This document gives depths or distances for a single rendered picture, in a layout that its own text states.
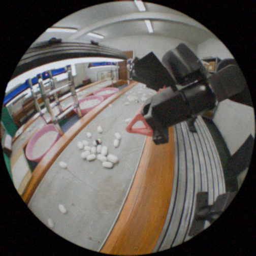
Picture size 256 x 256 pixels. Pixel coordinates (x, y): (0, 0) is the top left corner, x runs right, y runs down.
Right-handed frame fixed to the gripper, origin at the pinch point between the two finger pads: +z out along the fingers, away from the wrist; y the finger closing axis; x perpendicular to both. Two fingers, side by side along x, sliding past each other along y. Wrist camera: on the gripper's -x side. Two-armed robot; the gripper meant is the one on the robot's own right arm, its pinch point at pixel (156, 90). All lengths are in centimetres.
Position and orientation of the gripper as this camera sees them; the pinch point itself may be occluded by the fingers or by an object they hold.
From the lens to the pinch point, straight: 60.1
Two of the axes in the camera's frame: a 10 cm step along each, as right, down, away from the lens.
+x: 6.1, 7.2, 3.3
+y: -3.4, 6.1, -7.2
